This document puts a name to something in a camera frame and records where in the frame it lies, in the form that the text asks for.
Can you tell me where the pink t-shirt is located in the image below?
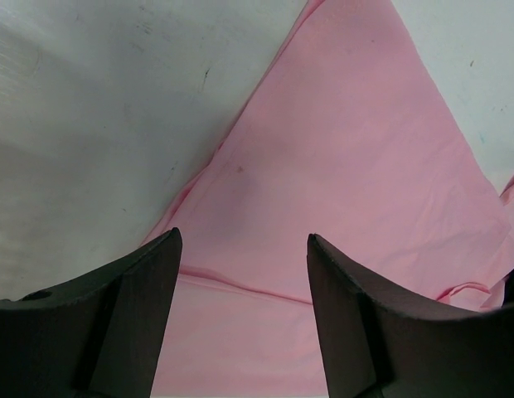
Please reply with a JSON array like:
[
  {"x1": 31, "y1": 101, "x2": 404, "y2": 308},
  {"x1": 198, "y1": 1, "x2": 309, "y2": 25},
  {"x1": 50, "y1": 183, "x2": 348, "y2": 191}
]
[{"x1": 153, "y1": 1, "x2": 514, "y2": 397}]

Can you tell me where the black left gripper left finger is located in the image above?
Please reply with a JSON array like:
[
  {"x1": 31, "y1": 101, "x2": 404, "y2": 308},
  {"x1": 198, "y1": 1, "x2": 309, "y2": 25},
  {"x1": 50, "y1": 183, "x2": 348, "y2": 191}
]
[{"x1": 0, "y1": 229, "x2": 182, "y2": 397}]

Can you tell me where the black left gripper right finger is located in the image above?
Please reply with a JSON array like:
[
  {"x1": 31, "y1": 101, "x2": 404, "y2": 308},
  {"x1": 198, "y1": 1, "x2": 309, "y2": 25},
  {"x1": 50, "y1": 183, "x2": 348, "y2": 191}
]
[{"x1": 307, "y1": 235, "x2": 514, "y2": 397}]

